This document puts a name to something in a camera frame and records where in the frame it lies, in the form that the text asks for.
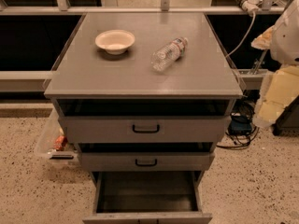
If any grey drawer cabinet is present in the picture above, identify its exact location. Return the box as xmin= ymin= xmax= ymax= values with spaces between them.
xmin=43 ymin=12 xmax=244 ymax=224

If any white power cable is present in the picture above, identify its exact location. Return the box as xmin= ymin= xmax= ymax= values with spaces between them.
xmin=224 ymin=11 xmax=257 ymax=60

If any grey top drawer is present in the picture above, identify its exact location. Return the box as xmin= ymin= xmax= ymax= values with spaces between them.
xmin=59 ymin=116 xmax=231 ymax=144

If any red item in bin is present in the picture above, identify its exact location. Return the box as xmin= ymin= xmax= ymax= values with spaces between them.
xmin=53 ymin=135 xmax=67 ymax=151

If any blue box with black cables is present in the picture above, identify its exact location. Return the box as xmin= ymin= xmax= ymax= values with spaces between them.
xmin=218 ymin=99 xmax=259 ymax=150

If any clear plastic storage bin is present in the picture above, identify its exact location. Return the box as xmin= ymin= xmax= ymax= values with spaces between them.
xmin=34 ymin=110 xmax=78 ymax=168

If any grey middle drawer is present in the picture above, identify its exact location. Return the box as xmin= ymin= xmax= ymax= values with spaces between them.
xmin=79 ymin=152 xmax=215 ymax=172

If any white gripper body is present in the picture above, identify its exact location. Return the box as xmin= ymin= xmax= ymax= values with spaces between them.
xmin=270 ymin=0 xmax=299 ymax=65

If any clear plastic water bottle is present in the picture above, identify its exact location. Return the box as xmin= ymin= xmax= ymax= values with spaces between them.
xmin=151 ymin=37 xmax=189 ymax=72

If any white power strip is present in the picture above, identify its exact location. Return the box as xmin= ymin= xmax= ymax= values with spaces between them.
xmin=235 ymin=0 xmax=262 ymax=16

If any grey open bottom drawer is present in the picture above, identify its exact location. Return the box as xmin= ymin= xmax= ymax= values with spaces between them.
xmin=83 ymin=171 xmax=212 ymax=224

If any white paper bowl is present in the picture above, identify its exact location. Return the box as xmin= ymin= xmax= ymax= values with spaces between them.
xmin=95 ymin=30 xmax=135 ymax=55

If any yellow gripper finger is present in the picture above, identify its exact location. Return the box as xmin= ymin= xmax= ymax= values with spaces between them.
xmin=251 ymin=26 xmax=273 ymax=50
xmin=253 ymin=65 xmax=299 ymax=128

